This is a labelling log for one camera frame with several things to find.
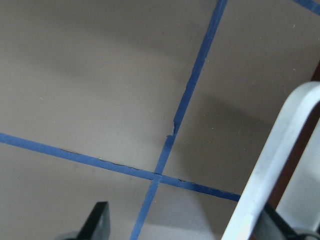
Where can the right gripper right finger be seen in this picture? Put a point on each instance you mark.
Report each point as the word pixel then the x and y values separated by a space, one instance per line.
pixel 273 227

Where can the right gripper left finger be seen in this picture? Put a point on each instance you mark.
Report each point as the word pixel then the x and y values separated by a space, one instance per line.
pixel 95 227

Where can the wooden drawer with white handle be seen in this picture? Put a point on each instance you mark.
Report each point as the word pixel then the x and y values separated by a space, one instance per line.
pixel 287 173

